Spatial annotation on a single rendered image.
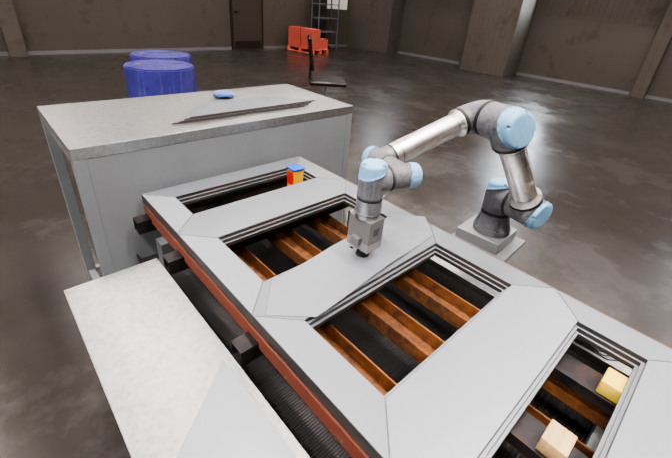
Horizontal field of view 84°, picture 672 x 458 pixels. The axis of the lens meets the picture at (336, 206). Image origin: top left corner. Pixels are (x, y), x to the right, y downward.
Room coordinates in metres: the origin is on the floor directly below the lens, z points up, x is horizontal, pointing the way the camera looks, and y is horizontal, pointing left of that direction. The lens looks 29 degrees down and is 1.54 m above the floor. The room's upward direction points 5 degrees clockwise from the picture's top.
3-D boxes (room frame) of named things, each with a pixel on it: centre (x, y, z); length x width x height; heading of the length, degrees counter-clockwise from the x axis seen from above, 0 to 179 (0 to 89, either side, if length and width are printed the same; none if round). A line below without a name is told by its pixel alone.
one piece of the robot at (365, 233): (0.95, -0.08, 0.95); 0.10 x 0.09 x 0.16; 136
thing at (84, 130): (1.79, 0.63, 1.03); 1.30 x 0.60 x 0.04; 135
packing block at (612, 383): (0.60, -0.69, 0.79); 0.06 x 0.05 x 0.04; 135
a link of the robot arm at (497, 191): (1.40, -0.67, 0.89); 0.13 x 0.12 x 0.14; 28
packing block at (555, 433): (0.46, -0.48, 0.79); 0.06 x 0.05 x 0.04; 135
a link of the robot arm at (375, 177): (0.96, -0.10, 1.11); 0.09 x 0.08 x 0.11; 118
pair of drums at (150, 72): (3.86, 1.84, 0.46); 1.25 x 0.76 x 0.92; 37
